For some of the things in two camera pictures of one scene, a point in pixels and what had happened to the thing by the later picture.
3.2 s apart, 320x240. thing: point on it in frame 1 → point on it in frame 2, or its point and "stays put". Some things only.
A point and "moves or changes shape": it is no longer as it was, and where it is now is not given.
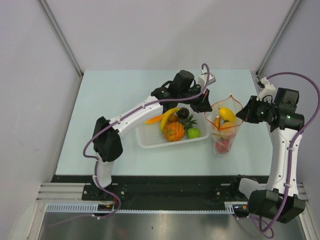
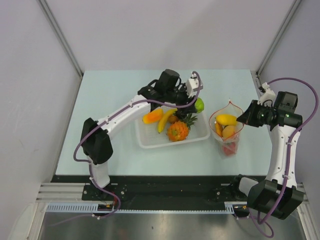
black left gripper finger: [204, 104] → [191, 109]
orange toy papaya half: [154, 119] stays put
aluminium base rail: [60, 192] stays put
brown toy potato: [173, 118] stays put
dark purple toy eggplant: [183, 112] stays put
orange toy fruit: [224, 125] → [228, 131]
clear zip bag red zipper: [224, 125] moves or changes shape
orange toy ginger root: [217, 121] → [219, 129]
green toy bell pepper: [192, 133] moves or changes shape
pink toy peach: [223, 147] → [231, 150]
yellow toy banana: [163, 119] stays put
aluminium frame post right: [293, 9] stays put
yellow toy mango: [227, 114] → [226, 119]
